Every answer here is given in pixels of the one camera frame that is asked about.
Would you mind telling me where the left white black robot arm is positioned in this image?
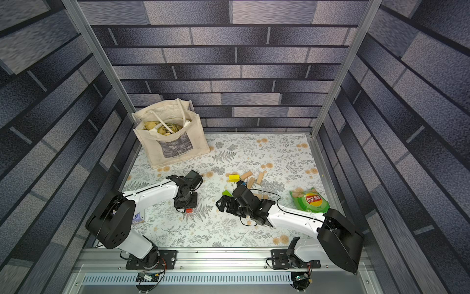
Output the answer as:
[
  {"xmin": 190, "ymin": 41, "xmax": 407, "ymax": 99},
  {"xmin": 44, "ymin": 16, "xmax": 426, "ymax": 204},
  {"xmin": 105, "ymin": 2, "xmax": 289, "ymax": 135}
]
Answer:
[{"xmin": 86, "ymin": 170, "xmax": 203, "ymax": 270}]

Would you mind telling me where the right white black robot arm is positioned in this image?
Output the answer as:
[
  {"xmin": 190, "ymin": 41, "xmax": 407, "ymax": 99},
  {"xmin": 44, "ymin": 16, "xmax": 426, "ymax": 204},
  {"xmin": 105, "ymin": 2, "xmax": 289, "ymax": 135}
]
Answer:
[{"xmin": 215, "ymin": 181, "xmax": 364, "ymax": 274}]

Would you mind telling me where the natural wood block lower flat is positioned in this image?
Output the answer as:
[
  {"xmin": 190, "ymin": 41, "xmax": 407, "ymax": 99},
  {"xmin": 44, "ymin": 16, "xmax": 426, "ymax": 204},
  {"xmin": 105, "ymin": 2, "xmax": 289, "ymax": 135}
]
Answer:
[{"xmin": 255, "ymin": 194, "xmax": 269, "ymax": 200}]

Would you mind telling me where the green block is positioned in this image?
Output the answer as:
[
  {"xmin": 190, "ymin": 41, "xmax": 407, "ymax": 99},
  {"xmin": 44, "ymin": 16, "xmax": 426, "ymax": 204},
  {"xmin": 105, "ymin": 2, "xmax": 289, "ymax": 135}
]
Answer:
[{"xmin": 222, "ymin": 190, "xmax": 232, "ymax": 197}]

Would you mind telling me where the natural wood block upright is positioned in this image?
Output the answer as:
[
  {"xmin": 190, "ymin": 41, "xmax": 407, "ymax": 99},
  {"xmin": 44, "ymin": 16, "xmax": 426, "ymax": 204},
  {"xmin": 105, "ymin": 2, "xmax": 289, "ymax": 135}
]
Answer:
[{"xmin": 247, "ymin": 177, "xmax": 256, "ymax": 189}]

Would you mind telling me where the yellow block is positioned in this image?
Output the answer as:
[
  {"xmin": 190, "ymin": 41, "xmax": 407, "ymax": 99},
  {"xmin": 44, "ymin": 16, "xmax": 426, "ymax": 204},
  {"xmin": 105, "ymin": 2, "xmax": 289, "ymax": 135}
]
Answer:
[{"xmin": 228, "ymin": 174, "xmax": 241, "ymax": 183}]

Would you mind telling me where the natural wood block centre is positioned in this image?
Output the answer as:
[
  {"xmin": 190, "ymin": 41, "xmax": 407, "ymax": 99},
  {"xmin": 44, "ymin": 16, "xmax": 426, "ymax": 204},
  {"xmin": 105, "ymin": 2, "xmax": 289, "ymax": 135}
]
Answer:
[{"xmin": 240, "ymin": 171, "xmax": 253, "ymax": 181}]

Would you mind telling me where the natural wood block right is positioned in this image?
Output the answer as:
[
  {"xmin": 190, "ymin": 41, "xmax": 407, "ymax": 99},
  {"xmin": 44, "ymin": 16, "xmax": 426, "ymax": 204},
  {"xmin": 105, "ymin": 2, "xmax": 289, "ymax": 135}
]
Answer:
[{"xmin": 257, "ymin": 171, "xmax": 266, "ymax": 185}]

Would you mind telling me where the purple tissue pack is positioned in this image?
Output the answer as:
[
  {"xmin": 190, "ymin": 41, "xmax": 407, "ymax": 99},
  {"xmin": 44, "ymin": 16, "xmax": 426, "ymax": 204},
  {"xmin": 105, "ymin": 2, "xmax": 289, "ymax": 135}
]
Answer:
[{"xmin": 132, "ymin": 213, "xmax": 145, "ymax": 224}]

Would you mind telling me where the green chips bag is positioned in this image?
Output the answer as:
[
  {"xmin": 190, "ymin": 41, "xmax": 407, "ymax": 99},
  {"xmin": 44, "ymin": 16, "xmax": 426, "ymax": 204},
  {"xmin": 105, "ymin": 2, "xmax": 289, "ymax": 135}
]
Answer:
[{"xmin": 290, "ymin": 187, "xmax": 330, "ymax": 213}]

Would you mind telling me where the beige canvas tote bag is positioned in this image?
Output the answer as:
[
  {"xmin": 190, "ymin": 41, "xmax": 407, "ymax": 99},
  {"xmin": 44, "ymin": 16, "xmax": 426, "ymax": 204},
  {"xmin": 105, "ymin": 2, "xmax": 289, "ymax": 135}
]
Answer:
[{"xmin": 132, "ymin": 98, "xmax": 210, "ymax": 169}]

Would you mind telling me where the left circuit board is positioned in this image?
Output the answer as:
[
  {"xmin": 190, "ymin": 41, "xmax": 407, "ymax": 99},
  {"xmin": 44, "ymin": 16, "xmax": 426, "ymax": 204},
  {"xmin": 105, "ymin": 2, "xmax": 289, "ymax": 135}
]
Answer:
[{"xmin": 136, "ymin": 272, "xmax": 160, "ymax": 284}]

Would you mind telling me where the circuit board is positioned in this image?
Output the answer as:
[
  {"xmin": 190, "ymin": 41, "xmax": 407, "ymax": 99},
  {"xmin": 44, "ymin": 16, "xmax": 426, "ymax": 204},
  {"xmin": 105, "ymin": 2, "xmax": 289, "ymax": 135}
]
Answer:
[
  {"xmin": 291, "ymin": 273, "xmax": 311, "ymax": 283},
  {"xmin": 136, "ymin": 272, "xmax": 160, "ymax": 284}
]

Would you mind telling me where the right circuit board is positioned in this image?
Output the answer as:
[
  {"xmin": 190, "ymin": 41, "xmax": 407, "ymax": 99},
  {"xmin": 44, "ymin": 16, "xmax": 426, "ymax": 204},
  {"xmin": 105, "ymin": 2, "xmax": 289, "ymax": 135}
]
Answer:
[{"xmin": 291, "ymin": 273, "xmax": 311, "ymax": 283}]

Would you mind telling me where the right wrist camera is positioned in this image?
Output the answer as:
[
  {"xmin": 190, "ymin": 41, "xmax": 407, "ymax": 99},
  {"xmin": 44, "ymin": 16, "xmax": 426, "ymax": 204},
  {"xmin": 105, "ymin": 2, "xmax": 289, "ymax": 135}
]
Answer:
[{"xmin": 236, "ymin": 180, "xmax": 247, "ymax": 187}]

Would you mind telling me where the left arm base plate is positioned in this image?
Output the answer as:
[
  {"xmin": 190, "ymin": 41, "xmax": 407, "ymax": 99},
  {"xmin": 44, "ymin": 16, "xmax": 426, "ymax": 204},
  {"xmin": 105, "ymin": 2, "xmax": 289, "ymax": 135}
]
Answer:
[{"xmin": 126, "ymin": 249, "xmax": 178, "ymax": 271}]

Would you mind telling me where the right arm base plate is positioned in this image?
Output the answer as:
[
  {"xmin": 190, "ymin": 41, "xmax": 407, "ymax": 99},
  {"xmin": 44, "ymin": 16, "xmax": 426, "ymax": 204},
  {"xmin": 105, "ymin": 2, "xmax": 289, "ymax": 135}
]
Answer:
[{"xmin": 266, "ymin": 249, "xmax": 321, "ymax": 270}]

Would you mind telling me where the aluminium front rail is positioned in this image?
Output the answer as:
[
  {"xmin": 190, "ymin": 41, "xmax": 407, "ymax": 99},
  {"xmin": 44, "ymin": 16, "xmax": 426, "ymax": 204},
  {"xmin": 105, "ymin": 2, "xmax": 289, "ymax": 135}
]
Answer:
[{"xmin": 63, "ymin": 247, "xmax": 384, "ymax": 294}]

